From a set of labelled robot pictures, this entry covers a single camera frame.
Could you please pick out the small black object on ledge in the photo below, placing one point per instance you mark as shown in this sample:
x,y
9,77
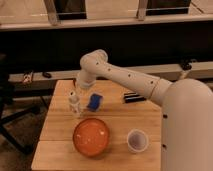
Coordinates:
x,y
46,75

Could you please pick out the orange bowl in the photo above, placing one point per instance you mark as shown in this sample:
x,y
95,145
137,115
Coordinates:
x,y
91,137

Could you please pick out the clear plastic bottle white cap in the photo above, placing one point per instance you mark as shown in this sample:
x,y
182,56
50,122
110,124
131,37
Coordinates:
x,y
74,103

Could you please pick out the black rectangular box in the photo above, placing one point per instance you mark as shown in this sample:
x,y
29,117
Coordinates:
x,y
132,97

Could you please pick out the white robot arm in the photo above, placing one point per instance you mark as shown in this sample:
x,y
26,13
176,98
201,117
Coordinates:
x,y
187,111

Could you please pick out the translucent gripper tool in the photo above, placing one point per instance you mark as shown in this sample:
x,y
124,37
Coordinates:
x,y
80,92

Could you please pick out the black clamp on ledge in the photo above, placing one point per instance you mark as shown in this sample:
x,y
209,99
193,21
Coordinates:
x,y
186,64

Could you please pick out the red white item on ledge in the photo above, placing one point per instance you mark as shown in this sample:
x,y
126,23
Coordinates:
x,y
28,78

